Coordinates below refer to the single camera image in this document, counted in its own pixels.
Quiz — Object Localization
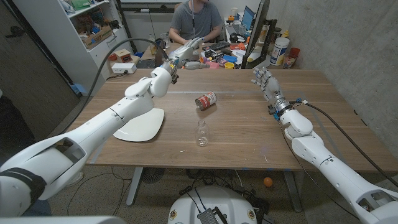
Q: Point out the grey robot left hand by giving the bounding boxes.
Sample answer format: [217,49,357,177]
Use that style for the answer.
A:
[167,36,211,71]

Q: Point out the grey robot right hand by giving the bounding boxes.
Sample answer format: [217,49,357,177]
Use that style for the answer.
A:
[251,67,292,116]

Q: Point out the red white soup can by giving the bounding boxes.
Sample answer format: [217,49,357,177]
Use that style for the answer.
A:
[195,91,218,111]

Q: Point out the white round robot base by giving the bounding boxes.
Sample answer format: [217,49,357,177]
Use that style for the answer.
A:
[167,185,258,224]

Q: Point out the white paper plate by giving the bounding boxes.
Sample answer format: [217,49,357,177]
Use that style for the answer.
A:
[113,108,165,143]

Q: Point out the clear glass jar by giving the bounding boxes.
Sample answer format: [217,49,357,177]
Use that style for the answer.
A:
[160,32,171,49]
[194,119,210,147]

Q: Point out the black keyboard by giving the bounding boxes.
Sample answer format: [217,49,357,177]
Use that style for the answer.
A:
[208,40,231,52]

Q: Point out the clear bottle with yellow liquid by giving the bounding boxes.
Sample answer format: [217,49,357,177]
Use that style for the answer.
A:
[147,34,158,55]

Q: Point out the cluttered wooden desk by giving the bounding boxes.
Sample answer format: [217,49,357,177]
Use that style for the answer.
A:
[139,42,249,70]

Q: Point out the person in grey t-shirt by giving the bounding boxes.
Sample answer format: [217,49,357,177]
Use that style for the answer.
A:
[169,0,223,45]

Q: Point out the thin white pole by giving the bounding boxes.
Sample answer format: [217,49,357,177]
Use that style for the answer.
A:
[190,0,197,38]

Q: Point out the white plastic tub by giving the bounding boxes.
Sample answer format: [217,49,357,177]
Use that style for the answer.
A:
[269,37,290,67]

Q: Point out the black laptop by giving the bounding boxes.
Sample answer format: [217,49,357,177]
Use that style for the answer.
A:
[136,40,165,70]

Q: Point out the grey tape table marking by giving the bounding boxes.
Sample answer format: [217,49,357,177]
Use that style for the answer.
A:
[91,90,349,170]

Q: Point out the black headphones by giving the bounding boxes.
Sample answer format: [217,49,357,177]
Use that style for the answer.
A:
[229,32,248,44]

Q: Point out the small wooden box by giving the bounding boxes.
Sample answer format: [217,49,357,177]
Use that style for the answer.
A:
[114,49,133,64]

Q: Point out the black computer monitor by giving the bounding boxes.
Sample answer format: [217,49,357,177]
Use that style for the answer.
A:
[241,0,271,70]

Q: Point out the white power box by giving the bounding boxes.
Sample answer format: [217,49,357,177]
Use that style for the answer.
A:
[111,62,137,75]

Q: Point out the blue screen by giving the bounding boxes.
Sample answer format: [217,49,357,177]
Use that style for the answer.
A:
[241,5,256,31]

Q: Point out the cardboard box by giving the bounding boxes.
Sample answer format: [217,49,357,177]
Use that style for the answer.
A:
[82,25,113,50]

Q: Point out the grey table leg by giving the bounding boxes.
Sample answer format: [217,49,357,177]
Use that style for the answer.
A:
[126,167,144,207]
[282,170,303,213]

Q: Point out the white shelf unit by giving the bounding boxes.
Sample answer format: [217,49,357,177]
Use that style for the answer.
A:
[12,0,134,96]

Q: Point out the black round fan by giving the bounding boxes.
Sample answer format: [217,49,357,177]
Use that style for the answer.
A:
[141,167,165,185]

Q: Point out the dark wooden door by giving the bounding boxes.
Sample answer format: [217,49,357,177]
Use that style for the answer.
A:
[0,0,82,144]

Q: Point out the person in dark clothes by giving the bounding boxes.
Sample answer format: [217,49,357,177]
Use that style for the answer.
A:
[0,90,37,166]

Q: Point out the white robot torso panel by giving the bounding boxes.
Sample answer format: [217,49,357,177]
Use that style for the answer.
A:
[0,216,127,224]

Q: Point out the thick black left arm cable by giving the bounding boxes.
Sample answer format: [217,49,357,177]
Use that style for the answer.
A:
[60,37,170,134]

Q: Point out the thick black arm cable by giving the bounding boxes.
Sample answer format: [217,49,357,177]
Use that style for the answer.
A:
[60,37,170,134]
[292,98,398,188]

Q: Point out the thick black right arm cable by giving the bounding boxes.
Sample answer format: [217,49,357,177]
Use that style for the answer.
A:
[292,98,398,188]

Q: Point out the black door handle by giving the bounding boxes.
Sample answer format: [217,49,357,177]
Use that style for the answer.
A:
[5,26,26,39]

